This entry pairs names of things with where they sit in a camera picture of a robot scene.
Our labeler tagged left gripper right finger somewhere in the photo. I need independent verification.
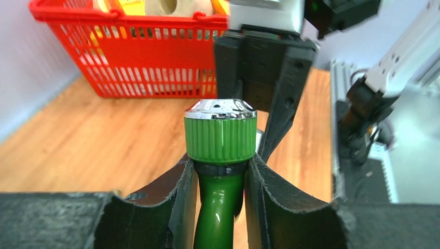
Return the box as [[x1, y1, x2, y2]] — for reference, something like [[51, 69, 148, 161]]
[[245, 155, 439, 248]]

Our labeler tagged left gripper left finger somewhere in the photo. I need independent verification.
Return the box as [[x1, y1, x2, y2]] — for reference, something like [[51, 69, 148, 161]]
[[1, 156, 197, 248]]

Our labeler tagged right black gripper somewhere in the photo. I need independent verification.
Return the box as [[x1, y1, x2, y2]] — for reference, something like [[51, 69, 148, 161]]
[[214, 25, 318, 162]]

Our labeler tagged green plastic faucet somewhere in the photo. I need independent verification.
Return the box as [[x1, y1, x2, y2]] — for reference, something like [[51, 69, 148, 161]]
[[184, 99, 257, 248]]

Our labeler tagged red plastic shopping basket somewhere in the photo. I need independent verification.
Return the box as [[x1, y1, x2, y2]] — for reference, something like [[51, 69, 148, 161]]
[[29, 1, 227, 99]]

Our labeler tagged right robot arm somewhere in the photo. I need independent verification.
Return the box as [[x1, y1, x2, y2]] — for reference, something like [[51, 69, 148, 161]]
[[214, 1, 439, 160]]

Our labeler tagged brown paper roll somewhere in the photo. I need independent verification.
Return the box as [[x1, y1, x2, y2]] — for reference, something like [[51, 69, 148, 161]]
[[144, 0, 214, 17]]

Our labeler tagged yellow snack bag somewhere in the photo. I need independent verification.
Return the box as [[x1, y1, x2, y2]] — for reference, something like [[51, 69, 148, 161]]
[[87, 0, 147, 56]]

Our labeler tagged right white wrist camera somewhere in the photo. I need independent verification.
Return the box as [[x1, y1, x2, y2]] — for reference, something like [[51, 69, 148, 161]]
[[227, 0, 305, 33]]

